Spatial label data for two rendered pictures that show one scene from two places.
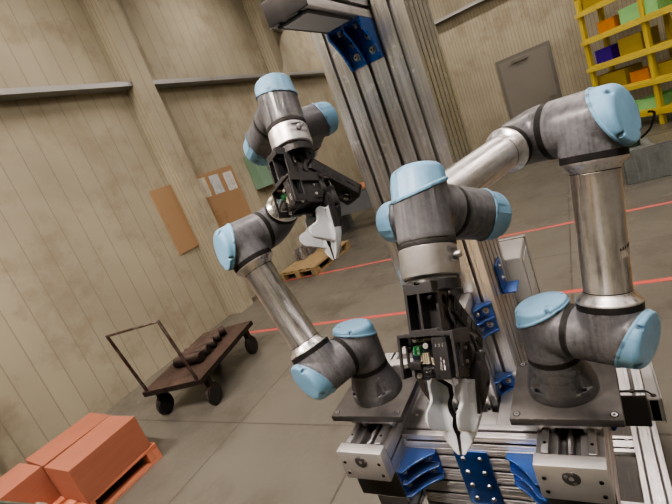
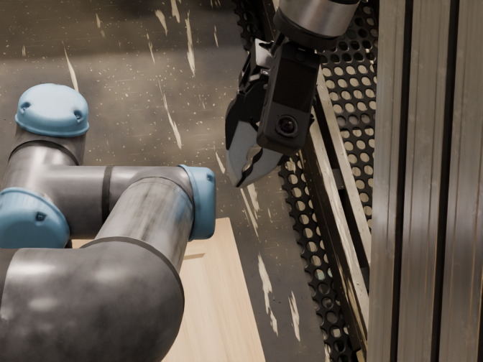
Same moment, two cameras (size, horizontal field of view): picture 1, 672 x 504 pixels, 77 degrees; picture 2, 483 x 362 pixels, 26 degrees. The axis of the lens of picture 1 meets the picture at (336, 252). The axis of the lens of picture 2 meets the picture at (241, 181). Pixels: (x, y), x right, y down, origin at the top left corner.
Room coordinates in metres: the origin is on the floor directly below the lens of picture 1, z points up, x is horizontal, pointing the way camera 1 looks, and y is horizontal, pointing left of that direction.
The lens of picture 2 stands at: (1.33, -0.95, 1.90)
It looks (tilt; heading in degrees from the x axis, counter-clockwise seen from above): 16 degrees down; 123
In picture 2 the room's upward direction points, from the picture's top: straight up
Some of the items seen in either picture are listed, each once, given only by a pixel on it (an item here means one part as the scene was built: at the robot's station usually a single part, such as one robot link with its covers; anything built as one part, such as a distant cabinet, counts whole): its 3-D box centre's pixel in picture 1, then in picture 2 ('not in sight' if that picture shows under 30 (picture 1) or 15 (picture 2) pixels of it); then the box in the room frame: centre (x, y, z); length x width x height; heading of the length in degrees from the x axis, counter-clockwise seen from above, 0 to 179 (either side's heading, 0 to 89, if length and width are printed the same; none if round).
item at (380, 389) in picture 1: (372, 376); not in sight; (1.14, 0.03, 1.09); 0.15 x 0.15 x 0.10
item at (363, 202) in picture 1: (370, 203); not in sight; (8.63, -1.01, 0.42); 1.56 x 0.80 x 0.84; 57
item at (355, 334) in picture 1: (357, 343); not in sight; (1.13, 0.04, 1.20); 0.13 x 0.12 x 0.14; 124
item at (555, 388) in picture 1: (557, 368); not in sight; (0.87, -0.38, 1.09); 0.15 x 0.15 x 0.10
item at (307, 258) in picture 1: (313, 254); not in sight; (7.15, 0.37, 0.17); 1.20 x 0.84 x 0.34; 147
